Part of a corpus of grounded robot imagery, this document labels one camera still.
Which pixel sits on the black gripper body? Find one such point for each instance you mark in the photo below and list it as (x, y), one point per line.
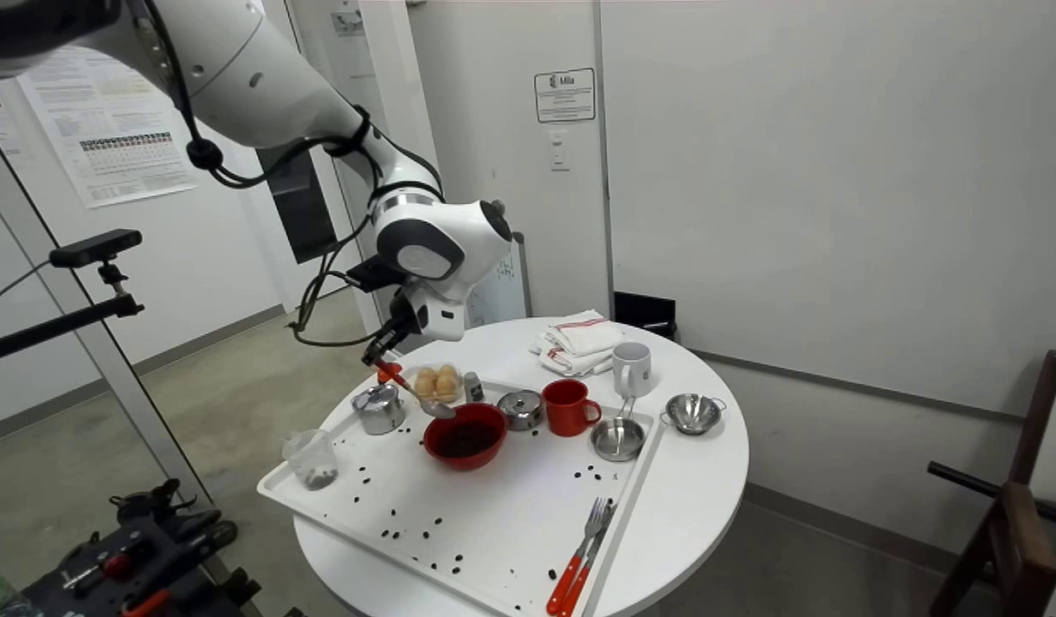
(406, 313)

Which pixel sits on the small red object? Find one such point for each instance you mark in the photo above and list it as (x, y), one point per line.
(388, 376)

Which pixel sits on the black box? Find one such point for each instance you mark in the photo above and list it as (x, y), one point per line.
(647, 313)

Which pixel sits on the small lidded steel container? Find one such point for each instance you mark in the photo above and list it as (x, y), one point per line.
(521, 410)

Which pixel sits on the clear plastic cup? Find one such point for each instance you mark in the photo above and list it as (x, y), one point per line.
(310, 456)

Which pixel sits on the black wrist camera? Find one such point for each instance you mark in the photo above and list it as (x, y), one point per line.
(375, 274)

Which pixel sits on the framed white board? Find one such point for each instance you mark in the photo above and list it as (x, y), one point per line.
(505, 303)

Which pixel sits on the black camera on stand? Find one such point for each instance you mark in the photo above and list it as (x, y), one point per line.
(94, 245)

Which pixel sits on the dark coffee bean pile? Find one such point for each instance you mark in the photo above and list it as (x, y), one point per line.
(468, 433)

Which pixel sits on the white wall sign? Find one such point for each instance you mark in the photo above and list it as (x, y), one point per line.
(564, 93)

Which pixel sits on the dark wooden chair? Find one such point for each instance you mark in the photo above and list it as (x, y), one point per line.
(1013, 537)

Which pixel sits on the white cloth with red stripes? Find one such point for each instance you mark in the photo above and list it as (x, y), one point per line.
(575, 346)

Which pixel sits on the small steel bowl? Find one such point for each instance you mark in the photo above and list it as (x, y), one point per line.
(695, 413)

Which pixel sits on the black tool pile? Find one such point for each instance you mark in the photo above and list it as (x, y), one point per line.
(129, 558)

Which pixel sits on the grey metal frame post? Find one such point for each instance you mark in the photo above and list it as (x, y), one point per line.
(105, 355)

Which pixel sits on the white door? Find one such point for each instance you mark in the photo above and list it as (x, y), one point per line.
(410, 68)

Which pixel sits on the white light switch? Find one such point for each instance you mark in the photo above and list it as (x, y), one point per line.
(562, 155)

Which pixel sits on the bag of yellow buns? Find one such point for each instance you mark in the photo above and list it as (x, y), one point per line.
(441, 386)

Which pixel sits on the printed paper poster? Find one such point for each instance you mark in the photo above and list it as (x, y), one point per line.
(105, 124)

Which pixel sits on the white rectangular tray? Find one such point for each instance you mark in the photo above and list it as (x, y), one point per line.
(497, 516)

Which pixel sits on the red bowl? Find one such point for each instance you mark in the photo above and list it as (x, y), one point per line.
(466, 456)

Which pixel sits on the shallow steel dish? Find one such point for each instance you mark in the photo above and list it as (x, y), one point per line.
(620, 438)

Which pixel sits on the small steel shaker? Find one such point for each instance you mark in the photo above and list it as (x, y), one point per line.
(475, 386)

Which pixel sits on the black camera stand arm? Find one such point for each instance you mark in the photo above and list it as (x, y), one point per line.
(60, 324)

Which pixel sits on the red mug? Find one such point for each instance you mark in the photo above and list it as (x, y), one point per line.
(564, 410)

